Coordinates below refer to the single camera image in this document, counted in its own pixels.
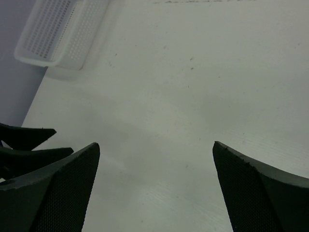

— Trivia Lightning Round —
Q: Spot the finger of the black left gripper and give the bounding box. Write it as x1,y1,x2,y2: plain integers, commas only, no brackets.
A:
0,147,73,179
0,123,56,150

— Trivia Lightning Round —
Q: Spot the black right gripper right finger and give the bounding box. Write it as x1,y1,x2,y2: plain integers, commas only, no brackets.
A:
212,141,309,232

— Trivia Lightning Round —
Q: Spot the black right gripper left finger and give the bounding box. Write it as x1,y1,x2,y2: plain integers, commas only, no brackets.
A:
0,143,100,232

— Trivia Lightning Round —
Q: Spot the white plastic basket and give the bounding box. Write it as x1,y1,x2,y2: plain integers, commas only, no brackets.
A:
14,0,110,70

